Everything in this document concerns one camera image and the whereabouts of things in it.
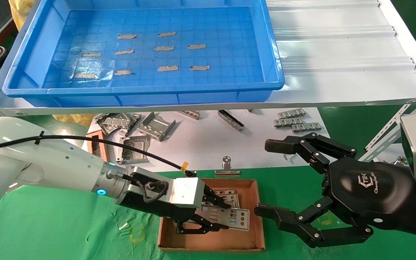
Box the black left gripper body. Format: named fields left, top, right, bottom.
left=117, top=193, right=204, bottom=223

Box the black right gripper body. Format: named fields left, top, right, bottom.
left=322, top=157, right=416, bottom=241

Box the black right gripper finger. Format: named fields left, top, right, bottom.
left=265, top=133, right=357, bottom=174
left=254, top=196, right=373, bottom=248

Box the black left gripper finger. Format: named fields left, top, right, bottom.
left=201, top=186, right=232, bottom=210
left=176, top=214, right=230, bottom=235

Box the silver perforated metal shield plate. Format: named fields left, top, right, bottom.
left=201, top=203, right=250, bottom=231
left=213, top=189, right=239, bottom=209

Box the brown cardboard box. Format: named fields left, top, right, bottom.
left=158, top=178, right=266, bottom=252

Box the small brown box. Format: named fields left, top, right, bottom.
left=86, top=130, right=109, bottom=162

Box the blue plastic tray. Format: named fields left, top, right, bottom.
left=3, top=0, right=285, bottom=108

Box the silver notched metal strip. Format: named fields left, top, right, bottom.
left=273, top=117, right=304, bottom=128
left=277, top=108, right=306, bottom=119
left=291, top=122, right=323, bottom=133

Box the white paper sheet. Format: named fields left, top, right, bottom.
left=80, top=107, right=335, bottom=174

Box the dark metal bar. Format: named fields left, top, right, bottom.
left=218, top=110, right=245, bottom=131

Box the perforated white shelf strut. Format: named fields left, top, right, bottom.
left=359, top=95, right=416, bottom=163

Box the white metal shelf board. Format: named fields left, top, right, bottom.
left=0, top=0, right=416, bottom=117

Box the small silver metal clip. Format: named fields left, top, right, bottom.
left=179, top=110, right=201, bottom=120

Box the small bent metal plate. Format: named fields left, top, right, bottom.
left=120, top=114, right=142, bottom=137

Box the green cloth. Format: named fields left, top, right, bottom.
left=0, top=167, right=416, bottom=260

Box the flat slotted metal plate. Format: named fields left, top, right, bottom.
left=96, top=113, right=132, bottom=136

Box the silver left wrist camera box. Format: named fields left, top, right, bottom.
left=132, top=167, right=205, bottom=208

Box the square silver metal frame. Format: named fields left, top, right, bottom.
left=116, top=135, right=151, bottom=165

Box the folded silver metal bracket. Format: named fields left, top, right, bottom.
left=137, top=112, right=176, bottom=142

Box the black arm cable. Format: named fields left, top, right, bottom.
left=0, top=134, right=197, bottom=178

